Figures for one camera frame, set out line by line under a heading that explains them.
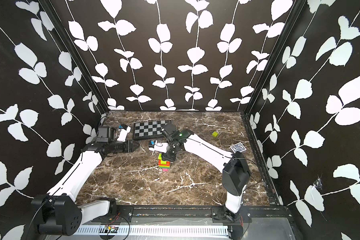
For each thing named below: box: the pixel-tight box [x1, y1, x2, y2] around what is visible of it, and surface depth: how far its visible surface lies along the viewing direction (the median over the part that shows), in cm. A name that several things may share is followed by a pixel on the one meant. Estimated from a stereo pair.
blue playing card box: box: [230, 142, 247, 154], surface depth 100 cm
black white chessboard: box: [133, 119, 170, 140], surface depth 107 cm
